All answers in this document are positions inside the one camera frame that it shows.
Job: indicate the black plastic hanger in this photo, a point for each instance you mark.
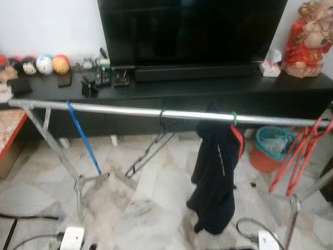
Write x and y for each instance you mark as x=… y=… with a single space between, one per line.
x=151 y=151

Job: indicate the red plastic hanger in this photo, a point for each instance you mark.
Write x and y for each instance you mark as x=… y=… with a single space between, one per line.
x=304 y=161
x=291 y=159

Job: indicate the green plastic hanger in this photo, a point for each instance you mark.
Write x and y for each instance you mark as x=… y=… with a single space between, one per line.
x=234 y=119

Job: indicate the blue plastic hanger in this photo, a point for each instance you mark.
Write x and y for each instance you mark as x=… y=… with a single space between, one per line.
x=83 y=138

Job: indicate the orange bin teal bag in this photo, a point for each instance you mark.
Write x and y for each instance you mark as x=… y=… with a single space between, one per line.
x=268 y=153

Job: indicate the red laughing buddha statue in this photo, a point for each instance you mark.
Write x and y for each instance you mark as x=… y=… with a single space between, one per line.
x=307 y=47

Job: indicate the white pink tissue box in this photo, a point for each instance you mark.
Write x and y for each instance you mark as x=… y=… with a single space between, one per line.
x=271 y=66

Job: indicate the navy shirt red collar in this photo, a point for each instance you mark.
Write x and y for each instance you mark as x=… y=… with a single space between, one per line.
x=216 y=172

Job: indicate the black soundbar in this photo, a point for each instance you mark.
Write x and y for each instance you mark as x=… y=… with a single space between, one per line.
x=197 y=72

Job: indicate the black TV console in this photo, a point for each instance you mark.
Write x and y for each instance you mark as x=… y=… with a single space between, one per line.
x=182 y=94

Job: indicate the black flat screen television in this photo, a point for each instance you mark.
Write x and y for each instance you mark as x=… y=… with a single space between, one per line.
x=192 y=31

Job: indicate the silver metal clothes rack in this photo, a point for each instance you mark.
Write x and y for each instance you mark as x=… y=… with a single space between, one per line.
x=130 y=110

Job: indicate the small black box red buttons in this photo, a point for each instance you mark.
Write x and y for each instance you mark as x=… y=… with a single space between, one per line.
x=122 y=77

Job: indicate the black remote control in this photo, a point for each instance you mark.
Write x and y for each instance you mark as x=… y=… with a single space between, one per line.
x=106 y=77
x=99 y=77

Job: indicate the green white bottle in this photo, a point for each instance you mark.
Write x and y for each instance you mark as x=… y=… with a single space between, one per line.
x=104 y=60

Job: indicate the black phone stand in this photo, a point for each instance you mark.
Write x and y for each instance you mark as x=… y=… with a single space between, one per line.
x=89 y=86

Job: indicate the small grey figurine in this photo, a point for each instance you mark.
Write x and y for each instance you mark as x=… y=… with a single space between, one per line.
x=88 y=63

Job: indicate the black smartphone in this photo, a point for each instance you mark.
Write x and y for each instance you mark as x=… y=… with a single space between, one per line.
x=64 y=79

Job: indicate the yellow round plush toy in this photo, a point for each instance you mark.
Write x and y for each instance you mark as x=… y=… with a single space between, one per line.
x=61 y=64

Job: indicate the white blue round plush toy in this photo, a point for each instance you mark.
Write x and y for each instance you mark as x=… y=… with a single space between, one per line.
x=45 y=64

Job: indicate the black plush toy red bow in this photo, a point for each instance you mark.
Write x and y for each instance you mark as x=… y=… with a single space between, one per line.
x=29 y=66

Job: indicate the black wallet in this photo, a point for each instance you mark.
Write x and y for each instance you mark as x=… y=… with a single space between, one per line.
x=21 y=86

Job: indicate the black round plush toy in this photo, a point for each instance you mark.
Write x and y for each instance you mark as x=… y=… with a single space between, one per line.
x=15 y=64

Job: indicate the brown cardboard box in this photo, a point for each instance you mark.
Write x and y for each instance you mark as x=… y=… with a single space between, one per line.
x=8 y=166

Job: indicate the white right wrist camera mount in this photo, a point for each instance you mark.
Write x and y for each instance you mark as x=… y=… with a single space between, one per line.
x=268 y=240

